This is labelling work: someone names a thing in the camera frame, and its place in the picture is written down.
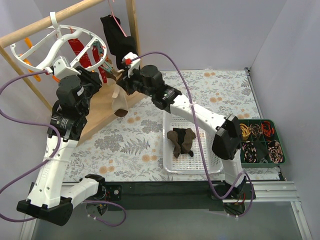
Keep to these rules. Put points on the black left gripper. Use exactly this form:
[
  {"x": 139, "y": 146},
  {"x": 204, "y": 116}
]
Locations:
[{"x": 92, "y": 78}]

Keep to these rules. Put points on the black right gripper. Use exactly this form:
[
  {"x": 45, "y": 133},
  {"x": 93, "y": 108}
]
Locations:
[{"x": 124, "y": 83}]

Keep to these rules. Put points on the cream brown striped sock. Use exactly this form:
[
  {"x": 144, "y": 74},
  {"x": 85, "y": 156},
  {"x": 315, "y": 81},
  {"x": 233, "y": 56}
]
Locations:
[
  {"x": 180, "y": 141},
  {"x": 119, "y": 103}
]

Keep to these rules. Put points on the white round clip hanger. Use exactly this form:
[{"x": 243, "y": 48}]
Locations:
[{"x": 63, "y": 34}]

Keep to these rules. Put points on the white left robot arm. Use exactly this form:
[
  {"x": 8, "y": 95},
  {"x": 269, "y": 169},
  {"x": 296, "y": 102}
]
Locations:
[{"x": 47, "y": 201}]

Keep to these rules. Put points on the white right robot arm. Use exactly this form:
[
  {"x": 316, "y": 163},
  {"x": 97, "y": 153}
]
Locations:
[{"x": 226, "y": 131}]

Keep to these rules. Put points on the large black hanging cloth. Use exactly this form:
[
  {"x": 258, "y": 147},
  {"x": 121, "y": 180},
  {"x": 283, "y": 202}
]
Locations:
[{"x": 119, "y": 44}]

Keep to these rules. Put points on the floral table mat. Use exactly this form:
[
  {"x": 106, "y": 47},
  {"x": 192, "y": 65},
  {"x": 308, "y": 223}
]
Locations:
[{"x": 130, "y": 148}]

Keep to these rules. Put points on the green compartment tray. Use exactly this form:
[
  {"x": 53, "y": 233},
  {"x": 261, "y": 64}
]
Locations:
[{"x": 261, "y": 146}]

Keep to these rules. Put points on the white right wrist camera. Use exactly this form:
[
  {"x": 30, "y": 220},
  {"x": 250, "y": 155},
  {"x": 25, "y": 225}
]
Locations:
[{"x": 132, "y": 62}]

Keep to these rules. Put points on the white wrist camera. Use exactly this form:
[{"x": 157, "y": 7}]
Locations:
[
  {"x": 62, "y": 68},
  {"x": 132, "y": 62}
]

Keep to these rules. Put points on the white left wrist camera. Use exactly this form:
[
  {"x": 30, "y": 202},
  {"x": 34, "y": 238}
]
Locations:
[{"x": 62, "y": 68}]

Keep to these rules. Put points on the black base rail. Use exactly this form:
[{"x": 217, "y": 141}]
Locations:
[{"x": 163, "y": 195}]

